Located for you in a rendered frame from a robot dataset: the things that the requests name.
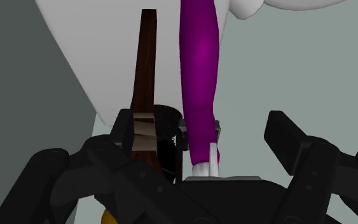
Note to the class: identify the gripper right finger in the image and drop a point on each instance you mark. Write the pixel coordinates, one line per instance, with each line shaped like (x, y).
(312, 173)

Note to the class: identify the yellow rounded thing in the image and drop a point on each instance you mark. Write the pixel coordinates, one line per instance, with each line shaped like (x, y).
(108, 217)

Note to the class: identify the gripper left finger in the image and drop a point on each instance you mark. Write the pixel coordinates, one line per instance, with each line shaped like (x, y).
(73, 180)

